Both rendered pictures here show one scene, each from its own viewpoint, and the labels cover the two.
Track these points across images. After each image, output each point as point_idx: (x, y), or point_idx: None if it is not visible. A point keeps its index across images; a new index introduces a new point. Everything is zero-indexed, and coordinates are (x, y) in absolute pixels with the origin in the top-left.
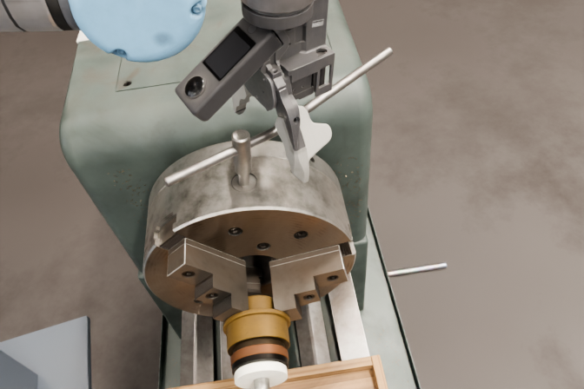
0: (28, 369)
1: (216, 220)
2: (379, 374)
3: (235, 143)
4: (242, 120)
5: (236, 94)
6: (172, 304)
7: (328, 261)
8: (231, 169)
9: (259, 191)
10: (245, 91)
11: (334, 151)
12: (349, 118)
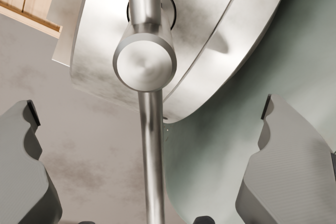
0: None
1: None
2: (50, 31)
3: (128, 33)
4: (274, 87)
5: (294, 145)
6: None
7: (69, 51)
8: (192, 10)
9: (117, 26)
10: (255, 197)
11: (177, 134)
12: (176, 182)
